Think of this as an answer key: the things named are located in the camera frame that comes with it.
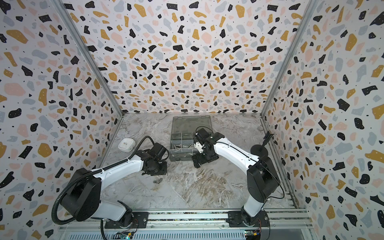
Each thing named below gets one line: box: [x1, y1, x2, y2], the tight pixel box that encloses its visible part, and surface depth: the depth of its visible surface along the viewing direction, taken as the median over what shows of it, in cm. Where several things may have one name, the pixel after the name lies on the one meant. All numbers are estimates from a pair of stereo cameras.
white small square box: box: [118, 138, 136, 153], surface depth 100 cm
